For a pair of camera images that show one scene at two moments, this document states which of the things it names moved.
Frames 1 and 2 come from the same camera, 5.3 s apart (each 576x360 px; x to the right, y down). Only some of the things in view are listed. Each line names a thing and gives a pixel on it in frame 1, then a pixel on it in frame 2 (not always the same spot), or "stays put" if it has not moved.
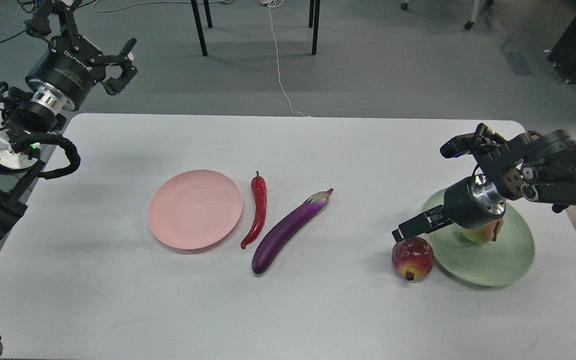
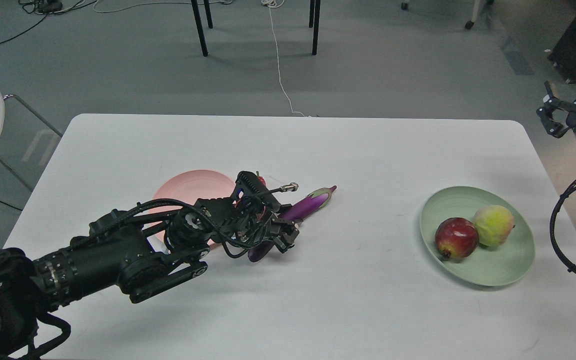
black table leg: x=208 y=13 stays put
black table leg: x=199 y=28 stays put
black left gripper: x=60 y=79 → x=263 y=231
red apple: x=412 y=258 → x=456 y=237
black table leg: x=315 y=27 stays put
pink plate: x=194 y=209 stays put
